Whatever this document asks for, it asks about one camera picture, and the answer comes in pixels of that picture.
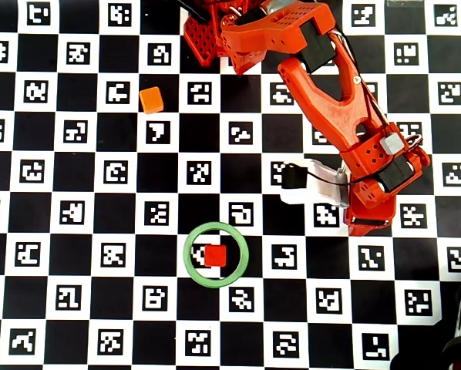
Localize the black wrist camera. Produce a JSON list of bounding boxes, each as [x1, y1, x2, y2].
[[282, 163, 308, 190]]

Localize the orange cube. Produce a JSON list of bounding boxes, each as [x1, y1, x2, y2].
[[139, 86, 165, 116]]

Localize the red cube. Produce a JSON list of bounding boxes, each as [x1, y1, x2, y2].
[[203, 244, 228, 268]]

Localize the grey duct tape wad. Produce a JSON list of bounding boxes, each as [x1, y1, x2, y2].
[[259, 0, 293, 16]]

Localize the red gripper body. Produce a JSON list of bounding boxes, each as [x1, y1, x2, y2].
[[345, 146, 432, 223]]

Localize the red black servo wires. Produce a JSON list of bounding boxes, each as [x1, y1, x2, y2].
[[328, 29, 393, 132]]

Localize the green ring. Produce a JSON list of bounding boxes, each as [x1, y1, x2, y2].
[[183, 221, 250, 289]]

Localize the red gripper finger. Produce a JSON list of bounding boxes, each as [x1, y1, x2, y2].
[[347, 214, 395, 237]]

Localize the small grey square block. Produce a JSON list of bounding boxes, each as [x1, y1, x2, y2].
[[379, 133, 405, 156]]

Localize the black white marker checkerboard mat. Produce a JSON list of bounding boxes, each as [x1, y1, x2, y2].
[[0, 0, 461, 370]]

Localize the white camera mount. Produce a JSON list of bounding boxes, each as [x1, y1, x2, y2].
[[278, 157, 355, 210]]

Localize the thin black camera cable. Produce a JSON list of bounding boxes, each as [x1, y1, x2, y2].
[[288, 163, 374, 186]]

